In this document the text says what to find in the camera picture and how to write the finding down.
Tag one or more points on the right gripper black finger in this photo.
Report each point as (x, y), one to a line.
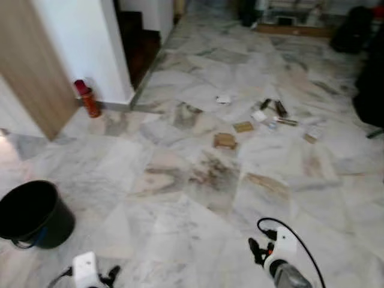
(256, 251)

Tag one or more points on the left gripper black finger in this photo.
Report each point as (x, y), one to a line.
(114, 272)

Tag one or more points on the black plastic bucket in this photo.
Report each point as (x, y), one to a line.
(36, 210)

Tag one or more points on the large brown cardboard piece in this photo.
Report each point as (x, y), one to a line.
(225, 141)

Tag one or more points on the small brown cardboard scrap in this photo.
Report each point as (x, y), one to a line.
(310, 137)

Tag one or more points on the flat brown cardboard piece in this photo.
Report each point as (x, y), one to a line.
(243, 126)

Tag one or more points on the small clear plastic scrap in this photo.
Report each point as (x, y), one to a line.
(272, 125)

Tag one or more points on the brown stick wrapper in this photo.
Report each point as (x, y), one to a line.
(288, 122)

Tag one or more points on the white paper scrap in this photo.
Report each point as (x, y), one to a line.
(258, 116)
(223, 99)

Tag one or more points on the long dark wrapper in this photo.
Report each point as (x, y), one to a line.
(280, 108)

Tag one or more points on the small dark wrapper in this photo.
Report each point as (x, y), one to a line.
(265, 104)

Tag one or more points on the dark wooden staircase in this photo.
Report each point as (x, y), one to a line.
(141, 51)

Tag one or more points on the light wooden panel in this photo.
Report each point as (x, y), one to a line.
(30, 66)

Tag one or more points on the low wooden shelf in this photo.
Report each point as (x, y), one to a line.
(294, 29)

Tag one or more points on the large black bag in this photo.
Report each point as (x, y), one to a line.
(353, 30)

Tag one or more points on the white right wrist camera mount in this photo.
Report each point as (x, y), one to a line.
(283, 246)

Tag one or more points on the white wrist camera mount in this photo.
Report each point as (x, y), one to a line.
(283, 246)
(85, 270)

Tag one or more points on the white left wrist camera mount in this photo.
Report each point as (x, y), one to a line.
(85, 270)

